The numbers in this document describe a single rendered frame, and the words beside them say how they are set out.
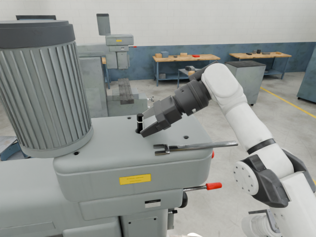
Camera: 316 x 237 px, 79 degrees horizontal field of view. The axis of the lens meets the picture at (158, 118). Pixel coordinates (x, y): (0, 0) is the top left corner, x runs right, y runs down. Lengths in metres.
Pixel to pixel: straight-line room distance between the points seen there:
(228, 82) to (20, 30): 0.46
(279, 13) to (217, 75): 8.46
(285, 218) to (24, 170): 0.75
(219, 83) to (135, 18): 6.59
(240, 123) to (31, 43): 0.48
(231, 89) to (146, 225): 0.57
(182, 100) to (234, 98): 0.13
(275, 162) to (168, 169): 0.27
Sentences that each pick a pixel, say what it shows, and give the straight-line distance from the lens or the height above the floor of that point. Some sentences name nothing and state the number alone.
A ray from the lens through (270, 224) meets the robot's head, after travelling 0.71.
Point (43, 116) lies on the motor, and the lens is 0.52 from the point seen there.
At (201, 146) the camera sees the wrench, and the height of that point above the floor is 1.90.
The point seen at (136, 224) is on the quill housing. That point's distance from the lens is 0.80.
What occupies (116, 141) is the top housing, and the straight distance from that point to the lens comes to 0.59.
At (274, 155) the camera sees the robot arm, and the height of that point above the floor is 1.96.
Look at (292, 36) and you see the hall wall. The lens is 9.54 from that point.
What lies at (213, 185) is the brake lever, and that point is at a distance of 0.72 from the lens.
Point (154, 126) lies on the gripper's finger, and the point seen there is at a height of 1.95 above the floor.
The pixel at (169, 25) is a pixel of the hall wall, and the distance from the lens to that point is 7.21.
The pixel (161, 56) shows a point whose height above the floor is 0.92.
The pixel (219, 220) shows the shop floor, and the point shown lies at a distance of 2.76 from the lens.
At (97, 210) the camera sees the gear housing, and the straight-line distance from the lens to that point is 0.69.
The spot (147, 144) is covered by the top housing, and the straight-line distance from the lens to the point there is 0.57.
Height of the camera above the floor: 2.23
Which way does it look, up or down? 29 degrees down
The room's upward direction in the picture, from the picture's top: straight up
